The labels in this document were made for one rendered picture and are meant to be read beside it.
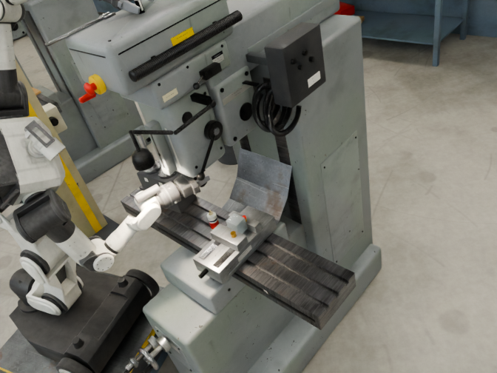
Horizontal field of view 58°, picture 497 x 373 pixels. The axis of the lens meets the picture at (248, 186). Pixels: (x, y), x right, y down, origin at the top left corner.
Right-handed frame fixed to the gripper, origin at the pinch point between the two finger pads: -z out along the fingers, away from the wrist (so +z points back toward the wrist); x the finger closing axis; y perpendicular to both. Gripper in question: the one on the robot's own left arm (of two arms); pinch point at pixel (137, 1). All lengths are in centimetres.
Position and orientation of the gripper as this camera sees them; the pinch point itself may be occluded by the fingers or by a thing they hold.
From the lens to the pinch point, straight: 151.8
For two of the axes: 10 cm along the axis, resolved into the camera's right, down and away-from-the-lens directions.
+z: -9.2, -3.9, -0.3
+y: 3.0, -6.5, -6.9
